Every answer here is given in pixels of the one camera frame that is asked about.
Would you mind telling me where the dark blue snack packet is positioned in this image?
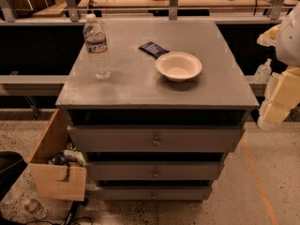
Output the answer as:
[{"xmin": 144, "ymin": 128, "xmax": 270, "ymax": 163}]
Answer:
[{"xmin": 139, "ymin": 41, "xmax": 169, "ymax": 59}]

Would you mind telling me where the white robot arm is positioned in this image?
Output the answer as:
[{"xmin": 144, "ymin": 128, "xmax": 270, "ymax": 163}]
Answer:
[{"xmin": 257, "ymin": 2, "xmax": 300, "ymax": 130}]

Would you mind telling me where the green white packet in box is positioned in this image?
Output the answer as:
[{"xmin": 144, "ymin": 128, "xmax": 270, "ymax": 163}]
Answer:
[{"xmin": 63, "ymin": 150, "xmax": 85, "ymax": 167}]

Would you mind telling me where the grey bottom drawer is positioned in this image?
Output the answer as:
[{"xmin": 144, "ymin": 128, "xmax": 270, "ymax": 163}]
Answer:
[{"xmin": 94, "ymin": 186, "xmax": 212, "ymax": 201}]

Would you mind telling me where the black chair edge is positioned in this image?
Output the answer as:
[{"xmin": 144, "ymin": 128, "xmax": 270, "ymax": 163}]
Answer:
[{"xmin": 0, "ymin": 151, "xmax": 27, "ymax": 201}]

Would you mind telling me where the grey middle drawer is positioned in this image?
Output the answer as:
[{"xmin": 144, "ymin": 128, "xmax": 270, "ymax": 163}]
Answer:
[{"xmin": 87, "ymin": 161, "xmax": 224, "ymax": 181}]

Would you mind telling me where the grey top drawer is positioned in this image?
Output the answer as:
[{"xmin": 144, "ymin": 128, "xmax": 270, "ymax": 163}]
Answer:
[{"xmin": 67, "ymin": 127, "xmax": 245, "ymax": 152}]

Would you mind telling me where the grey wooden drawer cabinet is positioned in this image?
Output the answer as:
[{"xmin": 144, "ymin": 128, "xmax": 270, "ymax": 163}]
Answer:
[{"xmin": 56, "ymin": 20, "xmax": 258, "ymax": 188}]

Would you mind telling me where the white paper bowl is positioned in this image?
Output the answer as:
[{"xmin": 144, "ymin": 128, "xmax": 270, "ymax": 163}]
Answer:
[{"xmin": 156, "ymin": 52, "xmax": 203, "ymax": 83}]

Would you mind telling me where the hand sanitizer pump bottle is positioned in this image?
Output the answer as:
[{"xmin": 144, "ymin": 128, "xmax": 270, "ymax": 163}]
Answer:
[{"xmin": 254, "ymin": 58, "xmax": 272, "ymax": 83}]

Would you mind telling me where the grey drawer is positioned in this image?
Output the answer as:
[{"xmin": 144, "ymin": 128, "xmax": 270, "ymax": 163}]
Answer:
[
  {"xmin": 67, "ymin": 127, "xmax": 245, "ymax": 152},
  {"xmin": 94, "ymin": 186, "xmax": 212, "ymax": 201},
  {"xmin": 87, "ymin": 161, "xmax": 224, "ymax": 181}
]

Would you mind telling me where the empty bottle on floor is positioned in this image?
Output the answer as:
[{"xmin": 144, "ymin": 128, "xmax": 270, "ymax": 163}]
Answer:
[{"xmin": 23, "ymin": 199, "xmax": 47, "ymax": 220}]

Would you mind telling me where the open cardboard box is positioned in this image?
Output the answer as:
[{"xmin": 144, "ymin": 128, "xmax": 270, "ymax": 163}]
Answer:
[{"xmin": 29, "ymin": 110, "xmax": 86, "ymax": 202}]

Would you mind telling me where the clear plastic water bottle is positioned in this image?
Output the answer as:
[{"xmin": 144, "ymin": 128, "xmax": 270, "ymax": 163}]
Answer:
[{"xmin": 82, "ymin": 13, "xmax": 112, "ymax": 81}]

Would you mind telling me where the grey metal railing frame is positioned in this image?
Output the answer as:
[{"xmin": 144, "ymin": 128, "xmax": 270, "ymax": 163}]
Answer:
[{"xmin": 0, "ymin": 0, "xmax": 300, "ymax": 98}]

